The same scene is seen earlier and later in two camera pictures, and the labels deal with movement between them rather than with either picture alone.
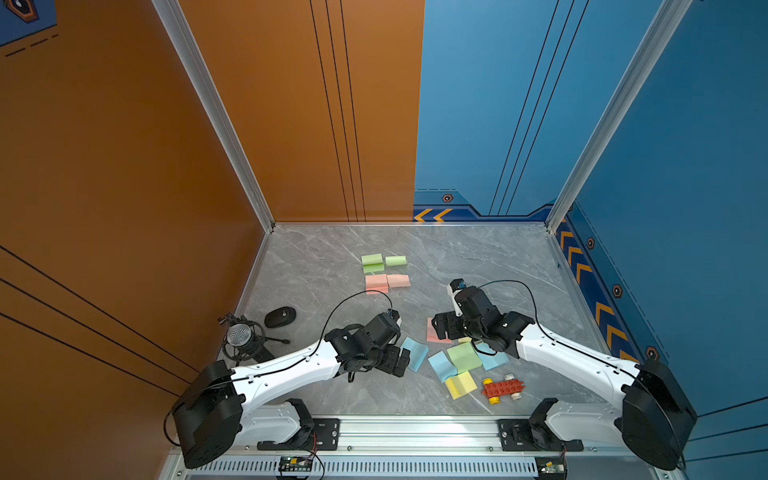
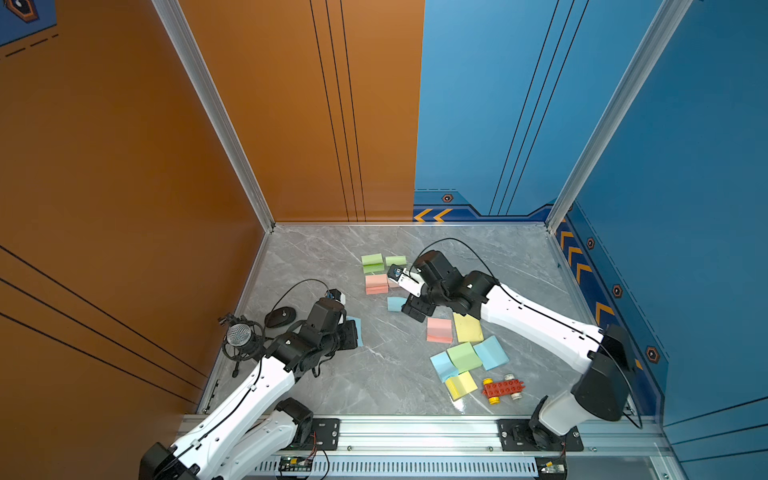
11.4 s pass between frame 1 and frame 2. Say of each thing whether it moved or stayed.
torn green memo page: stayed
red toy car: stayed
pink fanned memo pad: stayed
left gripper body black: moved
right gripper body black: moved
